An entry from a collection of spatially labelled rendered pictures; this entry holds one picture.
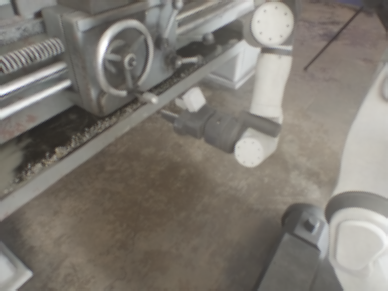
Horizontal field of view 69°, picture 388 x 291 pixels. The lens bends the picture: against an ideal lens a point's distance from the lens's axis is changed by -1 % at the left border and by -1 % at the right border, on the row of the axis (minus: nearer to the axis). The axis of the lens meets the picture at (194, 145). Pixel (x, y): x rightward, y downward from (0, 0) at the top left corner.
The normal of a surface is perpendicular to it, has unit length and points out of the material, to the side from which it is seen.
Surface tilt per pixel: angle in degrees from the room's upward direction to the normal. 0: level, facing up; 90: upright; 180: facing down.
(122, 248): 0
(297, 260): 0
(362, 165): 90
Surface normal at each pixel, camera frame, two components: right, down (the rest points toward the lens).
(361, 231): -0.56, 0.54
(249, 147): -0.50, 0.20
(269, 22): -0.02, 0.29
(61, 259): 0.04, -0.74
